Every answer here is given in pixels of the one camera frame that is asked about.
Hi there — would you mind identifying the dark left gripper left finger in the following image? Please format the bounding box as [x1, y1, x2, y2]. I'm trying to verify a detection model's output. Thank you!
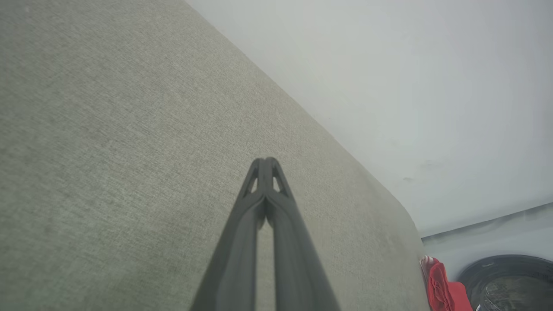
[190, 158, 267, 311]

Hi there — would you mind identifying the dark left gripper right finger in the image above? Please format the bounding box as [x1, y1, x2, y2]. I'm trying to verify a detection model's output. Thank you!
[264, 157, 342, 311]

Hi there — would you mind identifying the red and white garment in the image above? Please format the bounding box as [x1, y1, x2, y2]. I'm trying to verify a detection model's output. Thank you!
[420, 256, 474, 311]

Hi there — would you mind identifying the black round container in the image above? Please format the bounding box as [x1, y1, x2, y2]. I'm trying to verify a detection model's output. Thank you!
[457, 254, 553, 311]

